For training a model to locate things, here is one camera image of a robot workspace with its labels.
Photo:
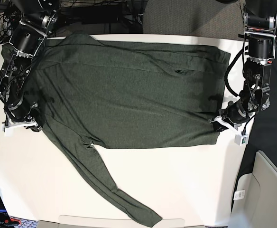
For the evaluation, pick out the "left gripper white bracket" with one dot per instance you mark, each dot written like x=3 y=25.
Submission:
x=232 y=119

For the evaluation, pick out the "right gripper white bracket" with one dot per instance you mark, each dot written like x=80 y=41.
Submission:
x=28 y=121

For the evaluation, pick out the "green long sleeve shirt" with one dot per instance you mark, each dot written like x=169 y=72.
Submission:
x=125 y=95

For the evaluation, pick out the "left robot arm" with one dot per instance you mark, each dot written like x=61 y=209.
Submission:
x=257 y=54

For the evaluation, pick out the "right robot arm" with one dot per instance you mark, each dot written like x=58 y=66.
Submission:
x=37 y=18

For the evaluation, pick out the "dark grey mat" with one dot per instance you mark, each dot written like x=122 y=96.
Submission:
x=263 y=135

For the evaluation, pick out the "white plastic bin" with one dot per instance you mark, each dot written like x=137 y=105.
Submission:
x=255 y=200

